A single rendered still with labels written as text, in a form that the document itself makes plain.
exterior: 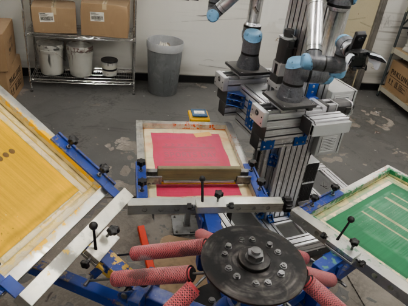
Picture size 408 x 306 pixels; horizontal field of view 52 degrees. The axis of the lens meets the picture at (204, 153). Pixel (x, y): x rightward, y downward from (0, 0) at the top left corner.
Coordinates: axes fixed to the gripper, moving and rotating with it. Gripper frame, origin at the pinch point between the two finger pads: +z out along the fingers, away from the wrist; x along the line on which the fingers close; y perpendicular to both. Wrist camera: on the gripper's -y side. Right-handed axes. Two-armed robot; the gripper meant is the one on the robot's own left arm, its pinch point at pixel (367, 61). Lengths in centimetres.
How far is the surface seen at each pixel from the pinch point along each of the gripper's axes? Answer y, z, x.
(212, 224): 56, 32, 62
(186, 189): 63, -2, 75
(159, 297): 55, 68, 80
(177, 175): 56, -3, 79
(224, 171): 56, -7, 57
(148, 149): 60, -36, 97
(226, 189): 65, -5, 56
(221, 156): 65, -35, 57
